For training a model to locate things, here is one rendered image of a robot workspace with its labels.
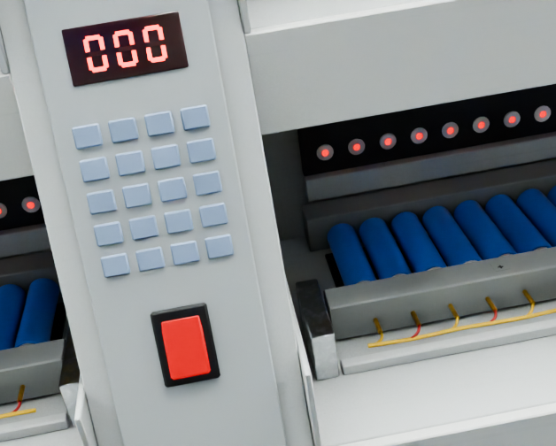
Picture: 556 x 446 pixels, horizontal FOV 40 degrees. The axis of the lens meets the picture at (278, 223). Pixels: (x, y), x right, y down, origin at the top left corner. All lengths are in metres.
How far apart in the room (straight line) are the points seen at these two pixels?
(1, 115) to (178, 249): 0.09
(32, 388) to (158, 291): 0.13
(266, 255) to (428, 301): 0.12
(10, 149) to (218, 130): 0.09
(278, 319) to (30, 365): 0.14
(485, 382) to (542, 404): 0.03
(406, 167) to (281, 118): 0.19
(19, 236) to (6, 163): 0.17
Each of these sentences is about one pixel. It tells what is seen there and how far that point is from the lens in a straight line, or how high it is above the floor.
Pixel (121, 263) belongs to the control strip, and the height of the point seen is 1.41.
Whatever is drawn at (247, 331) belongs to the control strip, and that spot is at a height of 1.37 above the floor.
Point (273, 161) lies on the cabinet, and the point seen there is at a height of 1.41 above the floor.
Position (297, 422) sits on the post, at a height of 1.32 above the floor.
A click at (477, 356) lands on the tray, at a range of 0.41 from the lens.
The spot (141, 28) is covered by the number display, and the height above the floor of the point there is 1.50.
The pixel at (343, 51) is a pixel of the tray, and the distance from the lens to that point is 0.33.
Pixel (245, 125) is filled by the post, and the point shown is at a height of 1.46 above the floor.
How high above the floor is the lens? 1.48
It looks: 12 degrees down
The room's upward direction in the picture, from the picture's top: 10 degrees counter-clockwise
